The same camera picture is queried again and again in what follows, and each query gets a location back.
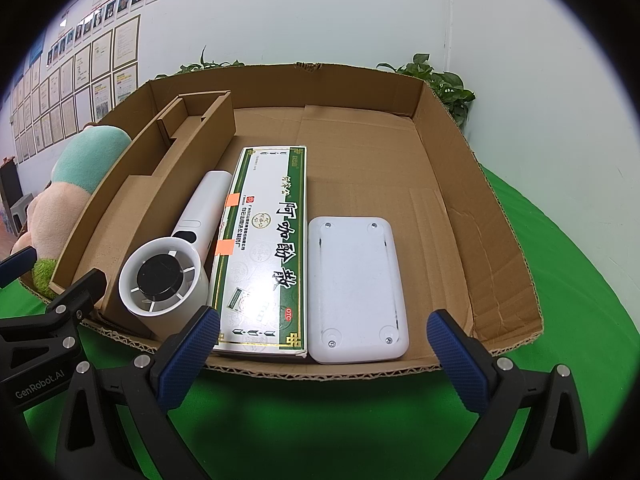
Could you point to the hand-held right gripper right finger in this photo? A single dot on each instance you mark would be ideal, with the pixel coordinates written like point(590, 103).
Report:
point(457, 365)

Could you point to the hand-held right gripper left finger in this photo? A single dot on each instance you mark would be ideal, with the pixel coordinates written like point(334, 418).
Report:
point(192, 355)

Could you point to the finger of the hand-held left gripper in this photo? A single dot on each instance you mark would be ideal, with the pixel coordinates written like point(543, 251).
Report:
point(80, 295)
point(17, 265)

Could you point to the pink and teal plush toy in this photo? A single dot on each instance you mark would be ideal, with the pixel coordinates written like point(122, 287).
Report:
point(75, 170)

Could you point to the green and white medicine box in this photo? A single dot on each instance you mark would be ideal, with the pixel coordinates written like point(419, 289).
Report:
point(260, 240)

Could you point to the white plastic device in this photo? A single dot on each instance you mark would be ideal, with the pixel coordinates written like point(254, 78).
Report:
point(350, 285)

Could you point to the white handheld fan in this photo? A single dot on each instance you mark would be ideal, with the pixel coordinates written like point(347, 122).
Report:
point(200, 210)

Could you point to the cardboard box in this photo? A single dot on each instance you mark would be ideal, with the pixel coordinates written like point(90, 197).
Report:
point(380, 160)

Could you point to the grey plastic stool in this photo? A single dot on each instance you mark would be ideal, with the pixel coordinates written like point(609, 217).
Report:
point(21, 207)

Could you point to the black cabinet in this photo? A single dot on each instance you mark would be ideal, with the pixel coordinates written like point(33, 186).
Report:
point(9, 180)

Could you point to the cardboard insert divider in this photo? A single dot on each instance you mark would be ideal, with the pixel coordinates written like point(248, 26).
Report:
point(150, 195)

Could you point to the green tablecloth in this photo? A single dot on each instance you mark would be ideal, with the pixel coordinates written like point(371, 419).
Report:
point(550, 260)

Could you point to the potted green plant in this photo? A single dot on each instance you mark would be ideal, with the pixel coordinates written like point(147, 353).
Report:
point(200, 66)
point(450, 90)

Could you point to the wall of framed documents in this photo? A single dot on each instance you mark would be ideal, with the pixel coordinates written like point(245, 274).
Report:
point(100, 60)

